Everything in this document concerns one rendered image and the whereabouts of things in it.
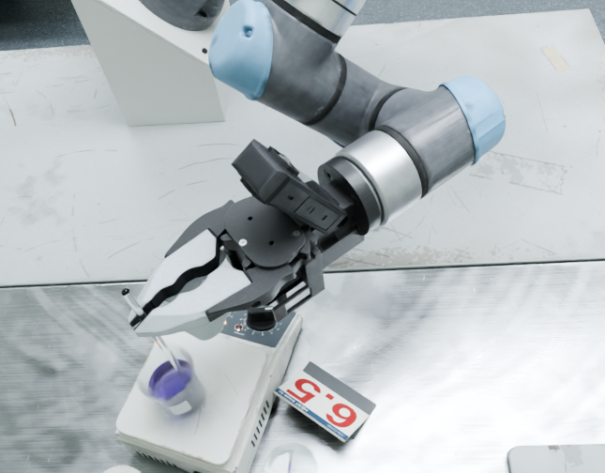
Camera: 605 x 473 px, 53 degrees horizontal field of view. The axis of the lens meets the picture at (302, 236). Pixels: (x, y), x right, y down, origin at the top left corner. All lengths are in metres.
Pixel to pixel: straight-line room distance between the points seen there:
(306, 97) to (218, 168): 0.35
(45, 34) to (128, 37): 2.06
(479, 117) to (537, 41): 0.54
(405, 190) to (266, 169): 0.14
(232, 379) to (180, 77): 0.46
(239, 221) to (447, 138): 0.19
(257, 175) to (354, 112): 0.20
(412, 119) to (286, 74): 0.11
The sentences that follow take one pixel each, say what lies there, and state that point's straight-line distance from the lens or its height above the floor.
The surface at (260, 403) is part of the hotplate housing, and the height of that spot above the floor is 0.97.
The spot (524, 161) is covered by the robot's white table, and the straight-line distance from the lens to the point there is 0.89.
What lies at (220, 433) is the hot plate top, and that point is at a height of 0.99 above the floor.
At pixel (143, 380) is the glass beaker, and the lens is 0.58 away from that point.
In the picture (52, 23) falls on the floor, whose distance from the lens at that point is 2.96.
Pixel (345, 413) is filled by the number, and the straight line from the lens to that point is 0.67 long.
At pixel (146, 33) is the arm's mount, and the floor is 1.07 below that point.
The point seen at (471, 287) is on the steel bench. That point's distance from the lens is 0.76.
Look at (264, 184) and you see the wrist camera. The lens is 0.41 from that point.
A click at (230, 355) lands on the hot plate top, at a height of 0.99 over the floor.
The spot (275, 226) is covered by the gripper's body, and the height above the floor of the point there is 1.17.
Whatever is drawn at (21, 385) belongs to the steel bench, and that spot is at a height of 0.90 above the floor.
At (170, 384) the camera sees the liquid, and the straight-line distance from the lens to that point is 0.59.
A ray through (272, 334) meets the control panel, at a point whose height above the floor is 0.96.
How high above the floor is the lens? 1.55
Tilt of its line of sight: 56 degrees down
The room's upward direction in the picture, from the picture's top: 8 degrees counter-clockwise
